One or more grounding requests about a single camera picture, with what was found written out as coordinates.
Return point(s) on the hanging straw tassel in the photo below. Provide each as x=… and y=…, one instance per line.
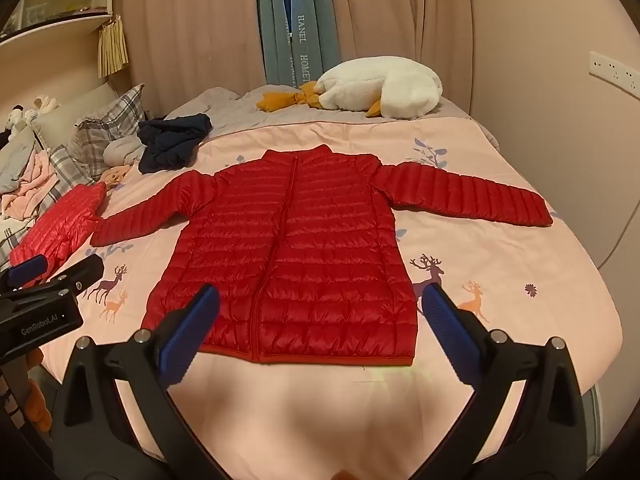
x=112, y=50

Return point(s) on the grey garment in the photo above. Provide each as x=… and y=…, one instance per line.
x=122, y=150

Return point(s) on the navy blue garment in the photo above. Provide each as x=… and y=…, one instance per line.
x=170, y=142

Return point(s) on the light red puffer jacket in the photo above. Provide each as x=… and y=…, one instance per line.
x=55, y=230

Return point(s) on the orange floor plush toy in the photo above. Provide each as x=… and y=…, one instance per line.
x=37, y=405

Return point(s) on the grey cloth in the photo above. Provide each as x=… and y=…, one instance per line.
x=15, y=160

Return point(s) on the striped mattress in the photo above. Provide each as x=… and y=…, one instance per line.
x=592, y=425

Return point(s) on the red down jacket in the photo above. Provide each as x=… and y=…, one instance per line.
x=310, y=240

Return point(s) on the black and white plush toy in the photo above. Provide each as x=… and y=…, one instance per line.
x=15, y=120

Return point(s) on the white wall socket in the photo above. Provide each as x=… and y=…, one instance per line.
x=617, y=70

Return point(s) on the white wall shelf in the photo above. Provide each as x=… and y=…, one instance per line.
x=55, y=30

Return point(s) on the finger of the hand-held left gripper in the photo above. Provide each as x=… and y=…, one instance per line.
x=27, y=267
x=82, y=272

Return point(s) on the cream plush toy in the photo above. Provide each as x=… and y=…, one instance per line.
x=42, y=106

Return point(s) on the pink clothes pile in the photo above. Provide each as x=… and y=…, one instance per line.
x=30, y=185

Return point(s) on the large plaid pillow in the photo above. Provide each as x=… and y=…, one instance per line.
x=115, y=115

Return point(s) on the pink deer printed blanket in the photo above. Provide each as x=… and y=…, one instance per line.
x=500, y=270

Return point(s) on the grey bed sheet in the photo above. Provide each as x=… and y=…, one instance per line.
x=235, y=115

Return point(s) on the pink curtain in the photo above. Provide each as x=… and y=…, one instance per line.
x=195, y=35
x=400, y=10

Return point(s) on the white goose plush toy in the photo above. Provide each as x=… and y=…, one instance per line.
x=385, y=85

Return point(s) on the blue curtain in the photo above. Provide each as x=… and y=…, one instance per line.
x=295, y=20

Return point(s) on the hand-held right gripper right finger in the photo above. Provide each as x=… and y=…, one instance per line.
x=450, y=335

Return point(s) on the small orange plush toy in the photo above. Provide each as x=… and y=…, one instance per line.
x=117, y=176

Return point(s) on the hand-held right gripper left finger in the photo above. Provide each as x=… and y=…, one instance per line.
x=192, y=330

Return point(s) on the beige headboard cushion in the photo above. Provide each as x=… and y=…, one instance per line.
x=65, y=110

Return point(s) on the small plaid pillow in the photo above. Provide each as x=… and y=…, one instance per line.
x=70, y=167

